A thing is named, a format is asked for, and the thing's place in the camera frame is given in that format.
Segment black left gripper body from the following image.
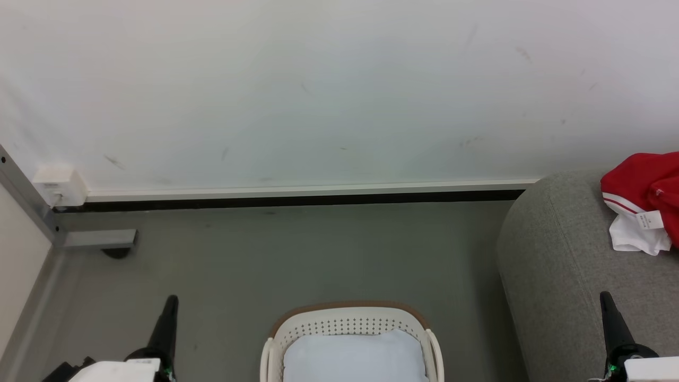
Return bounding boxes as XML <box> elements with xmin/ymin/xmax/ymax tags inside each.
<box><xmin>125</xmin><ymin>346</ymin><xmax>177</xmax><ymax>382</ymax></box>

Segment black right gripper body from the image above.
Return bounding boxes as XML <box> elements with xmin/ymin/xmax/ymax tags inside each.
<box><xmin>604</xmin><ymin>343</ymin><xmax>659</xmax><ymax>382</ymax></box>

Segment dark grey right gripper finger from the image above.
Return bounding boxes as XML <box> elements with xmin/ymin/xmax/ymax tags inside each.
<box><xmin>606</xmin><ymin>293</ymin><xmax>636</xmax><ymax>348</ymax></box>
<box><xmin>599</xmin><ymin>291</ymin><xmax>621</xmax><ymax>349</ymax></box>

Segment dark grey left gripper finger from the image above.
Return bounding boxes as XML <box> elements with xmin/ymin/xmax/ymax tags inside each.
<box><xmin>149</xmin><ymin>296</ymin><xmax>174</xmax><ymax>349</ymax></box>
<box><xmin>163</xmin><ymin>296</ymin><xmax>179</xmax><ymax>352</ymax></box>

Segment red shorts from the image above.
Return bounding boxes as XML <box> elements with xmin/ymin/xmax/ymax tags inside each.
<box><xmin>600</xmin><ymin>152</ymin><xmax>679</xmax><ymax>250</ymax></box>

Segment white laundry basket brown rim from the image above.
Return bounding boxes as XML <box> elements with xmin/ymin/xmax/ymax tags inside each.
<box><xmin>259</xmin><ymin>301</ymin><xmax>445</xmax><ymax>382</ymax></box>

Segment grey fabric sofa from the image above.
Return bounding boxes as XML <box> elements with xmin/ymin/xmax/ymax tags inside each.
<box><xmin>496</xmin><ymin>169</ymin><xmax>679</xmax><ymax>382</ymax></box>

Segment white garment with label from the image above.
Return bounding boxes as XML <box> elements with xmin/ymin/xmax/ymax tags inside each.
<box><xmin>609</xmin><ymin>210</ymin><xmax>673</xmax><ymax>256</ymax></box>

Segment light blue cloth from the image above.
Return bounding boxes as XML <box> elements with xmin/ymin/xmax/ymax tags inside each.
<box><xmin>283</xmin><ymin>329</ymin><xmax>429</xmax><ymax>382</ymax></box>

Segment white and black baseboard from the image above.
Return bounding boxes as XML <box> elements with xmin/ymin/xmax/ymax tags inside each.
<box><xmin>53</xmin><ymin>179</ymin><xmax>542</xmax><ymax>213</ymax></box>

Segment white wall socket box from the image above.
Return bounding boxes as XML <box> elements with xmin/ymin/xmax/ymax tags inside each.
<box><xmin>32</xmin><ymin>166</ymin><xmax>88</xmax><ymax>207</ymax></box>

